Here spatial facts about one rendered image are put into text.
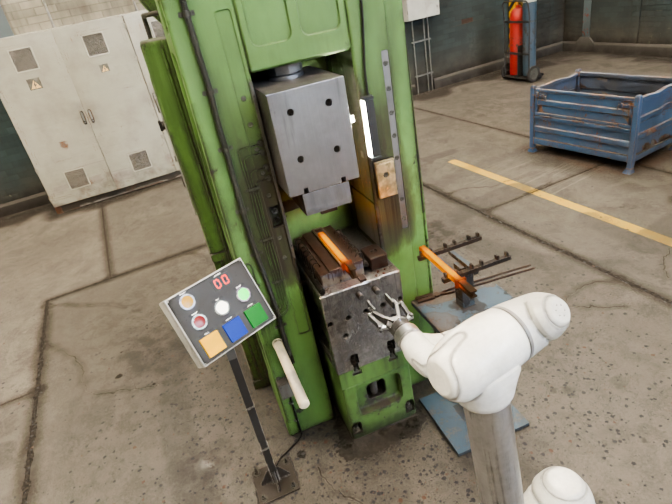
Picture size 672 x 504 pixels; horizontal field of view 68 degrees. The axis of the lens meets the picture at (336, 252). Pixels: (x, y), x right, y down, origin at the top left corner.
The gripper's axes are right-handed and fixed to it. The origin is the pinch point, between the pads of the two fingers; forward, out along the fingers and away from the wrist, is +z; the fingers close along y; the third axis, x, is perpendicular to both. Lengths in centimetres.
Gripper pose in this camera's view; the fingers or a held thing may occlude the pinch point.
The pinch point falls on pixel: (379, 303)
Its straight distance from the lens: 189.9
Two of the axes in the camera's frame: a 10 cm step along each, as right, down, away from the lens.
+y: 9.2, -3.1, 2.3
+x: -1.7, -8.6, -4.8
